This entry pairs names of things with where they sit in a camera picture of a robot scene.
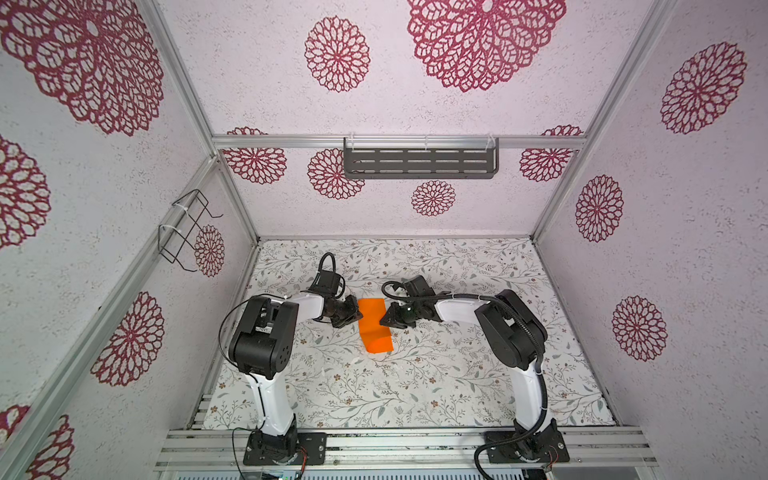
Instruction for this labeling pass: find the black wire wall basket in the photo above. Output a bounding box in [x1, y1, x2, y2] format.
[156, 189, 225, 277]

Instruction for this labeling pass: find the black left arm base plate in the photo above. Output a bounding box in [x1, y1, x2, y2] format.
[242, 431, 328, 467]

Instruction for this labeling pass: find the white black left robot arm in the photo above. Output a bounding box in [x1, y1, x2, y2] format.
[227, 292, 362, 438]

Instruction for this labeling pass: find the grey slotted wall shelf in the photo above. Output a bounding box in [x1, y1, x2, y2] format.
[342, 137, 499, 180]

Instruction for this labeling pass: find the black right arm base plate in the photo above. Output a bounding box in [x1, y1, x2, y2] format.
[487, 427, 571, 465]

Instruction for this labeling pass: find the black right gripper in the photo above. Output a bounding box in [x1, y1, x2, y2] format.
[379, 303, 422, 329]

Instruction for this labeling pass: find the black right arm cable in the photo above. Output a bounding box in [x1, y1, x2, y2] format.
[380, 279, 550, 480]

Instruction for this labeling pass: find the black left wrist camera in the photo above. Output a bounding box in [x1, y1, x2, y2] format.
[308, 252, 346, 299]

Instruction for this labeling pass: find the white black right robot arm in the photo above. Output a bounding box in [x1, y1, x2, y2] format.
[381, 281, 551, 443]

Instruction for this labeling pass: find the orange square paper sheet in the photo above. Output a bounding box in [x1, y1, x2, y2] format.
[358, 299, 394, 354]

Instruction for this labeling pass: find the aluminium front rail frame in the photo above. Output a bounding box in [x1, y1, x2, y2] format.
[151, 426, 659, 473]

